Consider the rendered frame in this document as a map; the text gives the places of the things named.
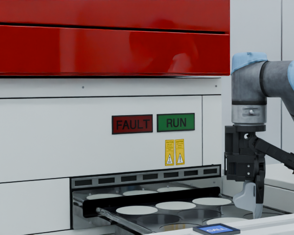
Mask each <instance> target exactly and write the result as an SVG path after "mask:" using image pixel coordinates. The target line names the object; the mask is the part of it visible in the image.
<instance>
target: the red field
mask: <svg viewBox="0 0 294 235"><path fill-rule="evenodd" d="M136 131H152V116H135V117H113V133H117V132H136Z"/></svg>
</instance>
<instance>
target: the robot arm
mask: <svg viewBox="0 0 294 235"><path fill-rule="evenodd" d="M267 97H280V98H281V99H282V101H283V103H284V105H285V107H286V108H287V110H288V112H289V114H290V116H291V117H292V119H293V121H294V60H290V61H269V60H268V59H267V54H266V53H264V52H241V53H236V54H234V56H233V57H232V69H231V101H232V102H231V122H232V123H234V124H233V126H225V152H224V175H227V176H226V178H227V180H235V181H241V182H243V190H242V191H241V192H239V193H237V194H235V195H234V196H233V202H234V204H235V206H236V207H238V208H241V209H245V210H248V211H252V212H253V219H259V218H261V216H262V209H263V201H264V178H265V176H266V161H265V155H268V156H270V157H272V158H274V159H276V160H278V161H280V162H281V163H283V164H284V166H286V167H287V168H288V169H289V170H293V171H294V153H292V152H290V153H288V152H286V151H284V150H282V149H280V148H278V147H276V146H274V145H272V144H270V143H268V142H266V141H265V140H263V139H261V138H259V137H257V136H256V132H260V131H266V125H265V123H266V122H267ZM245 134H248V135H247V138H245ZM226 159H227V170H226Z"/></svg>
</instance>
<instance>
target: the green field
mask: <svg viewBox="0 0 294 235"><path fill-rule="evenodd" d="M158 123H159V131H164V130H184V129H194V114H188V115H161V116H158Z"/></svg>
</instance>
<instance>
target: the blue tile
mask: <svg viewBox="0 0 294 235"><path fill-rule="evenodd" d="M200 229H202V230H205V231H207V232H210V233H212V234H213V233H219V232H225V231H232V230H231V229H229V228H225V227H223V226H220V225H219V226H213V227H206V228H200Z"/></svg>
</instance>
